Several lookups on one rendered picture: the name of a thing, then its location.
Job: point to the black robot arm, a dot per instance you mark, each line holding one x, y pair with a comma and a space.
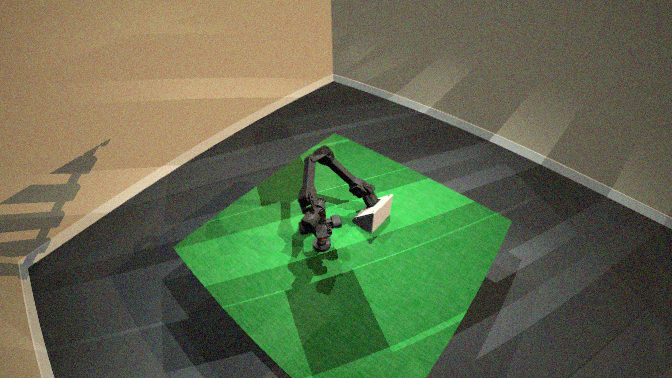
308, 195

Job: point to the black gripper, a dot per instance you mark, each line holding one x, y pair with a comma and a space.
333, 222

